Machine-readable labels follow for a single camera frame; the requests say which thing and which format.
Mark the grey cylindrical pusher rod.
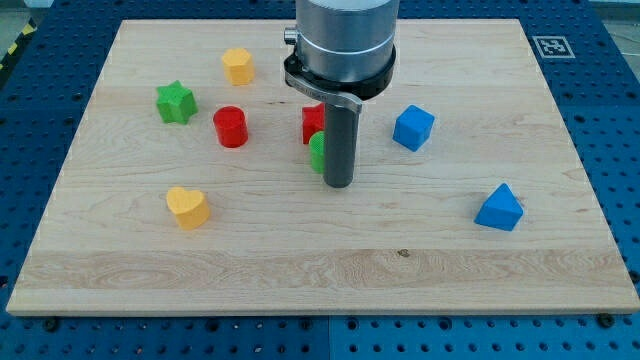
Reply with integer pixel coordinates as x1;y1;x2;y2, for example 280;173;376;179
324;104;359;188

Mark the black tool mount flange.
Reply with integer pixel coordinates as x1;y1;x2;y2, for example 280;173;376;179
283;46;396;114

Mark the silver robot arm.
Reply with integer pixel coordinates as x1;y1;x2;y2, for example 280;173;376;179
283;0;400;188

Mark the green cylinder block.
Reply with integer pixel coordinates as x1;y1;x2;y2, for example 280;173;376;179
308;131;325;174

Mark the red star block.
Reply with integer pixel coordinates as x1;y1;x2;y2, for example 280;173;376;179
301;103;325;145

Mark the blue cube block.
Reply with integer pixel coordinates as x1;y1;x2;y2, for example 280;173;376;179
392;105;435;152

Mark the red cylinder block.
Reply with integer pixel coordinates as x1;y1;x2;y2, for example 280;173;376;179
212;106;249;148

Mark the yellow hexagon block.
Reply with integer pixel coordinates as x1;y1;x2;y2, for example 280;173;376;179
221;48;255;86

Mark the green star block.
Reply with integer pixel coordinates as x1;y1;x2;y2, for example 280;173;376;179
156;80;198;125

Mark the wooden board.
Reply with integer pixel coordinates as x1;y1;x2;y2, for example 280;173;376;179
7;19;639;317

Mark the yellow heart block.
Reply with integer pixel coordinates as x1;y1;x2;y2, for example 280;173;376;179
166;186;211;230

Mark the blue triangle block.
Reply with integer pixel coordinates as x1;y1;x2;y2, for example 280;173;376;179
474;183;524;231

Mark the white fiducial marker tag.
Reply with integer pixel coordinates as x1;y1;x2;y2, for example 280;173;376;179
532;35;575;59

